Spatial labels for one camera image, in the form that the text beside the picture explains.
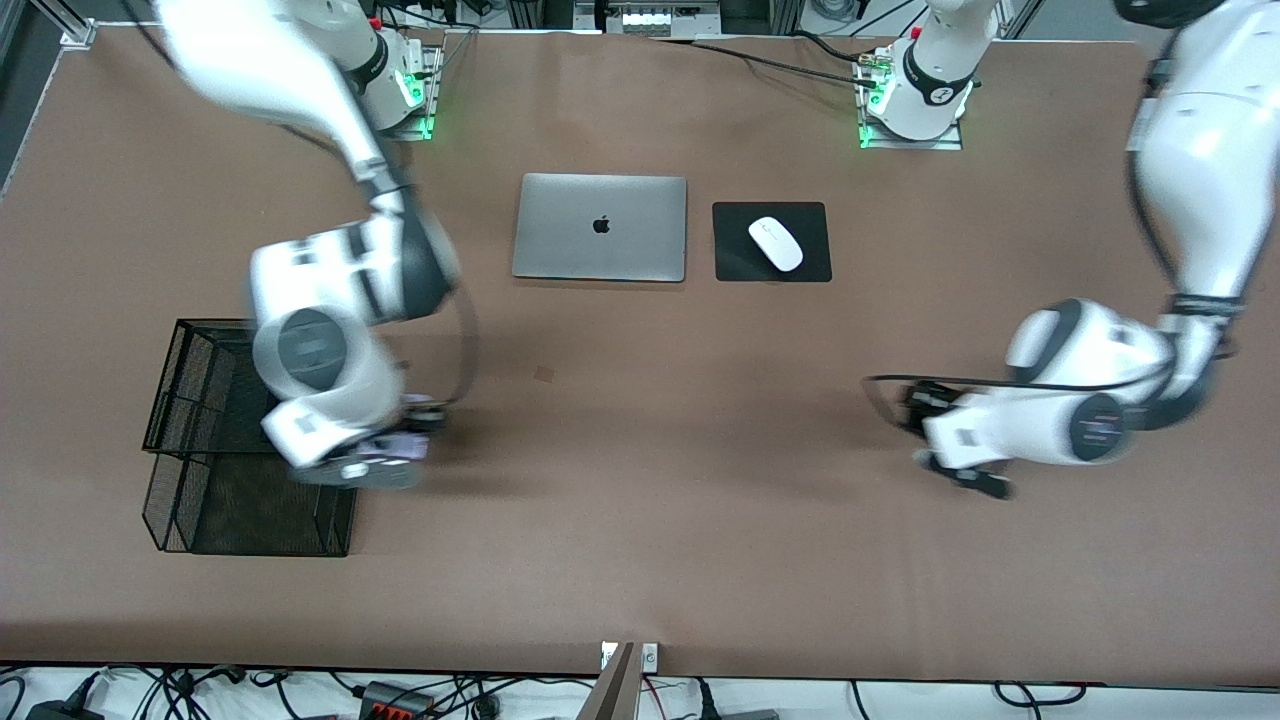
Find black mesh two-tier tray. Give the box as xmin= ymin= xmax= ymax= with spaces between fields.
xmin=142 ymin=318 xmax=379 ymax=558

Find white computer mouse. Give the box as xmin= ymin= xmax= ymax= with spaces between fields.
xmin=748 ymin=216 xmax=804 ymax=273

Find silver closed laptop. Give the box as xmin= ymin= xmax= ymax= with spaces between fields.
xmin=512 ymin=173 xmax=689 ymax=284

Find black mouse pad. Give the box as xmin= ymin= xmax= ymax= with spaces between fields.
xmin=712 ymin=201 xmax=833 ymax=283

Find black power strip orange switches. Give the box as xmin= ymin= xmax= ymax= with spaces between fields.
xmin=360 ymin=681 xmax=438 ymax=720

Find white socket strip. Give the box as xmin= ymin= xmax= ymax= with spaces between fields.
xmin=605 ymin=5 xmax=716 ymax=36

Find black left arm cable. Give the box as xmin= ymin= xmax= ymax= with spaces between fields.
xmin=862 ymin=372 xmax=1181 ymax=436

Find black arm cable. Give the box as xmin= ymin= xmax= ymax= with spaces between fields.
xmin=435 ymin=285 xmax=483 ymax=409
xmin=862 ymin=372 xmax=1181 ymax=436

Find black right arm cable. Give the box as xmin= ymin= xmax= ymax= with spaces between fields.
xmin=435 ymin=285 xmax=483 ymax=409

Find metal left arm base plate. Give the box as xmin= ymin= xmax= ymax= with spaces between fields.
xmin=857 ymin=50 xmax=964 ymax=151

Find black looped floor cable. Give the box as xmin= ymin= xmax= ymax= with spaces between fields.
xmin=993 ymin=681 xmax=1088 ymax=707

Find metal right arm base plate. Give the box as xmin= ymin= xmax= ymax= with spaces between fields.
xmin=385 ymin=45 xmax=446 ymax=143

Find brown slanted post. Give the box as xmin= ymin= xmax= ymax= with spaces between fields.
xmin=578 ymin=642 xmax=637 ymax=720

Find black cable on table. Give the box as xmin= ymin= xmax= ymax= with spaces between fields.
xmin=650 ymin=37 xmax=881 ymax=87

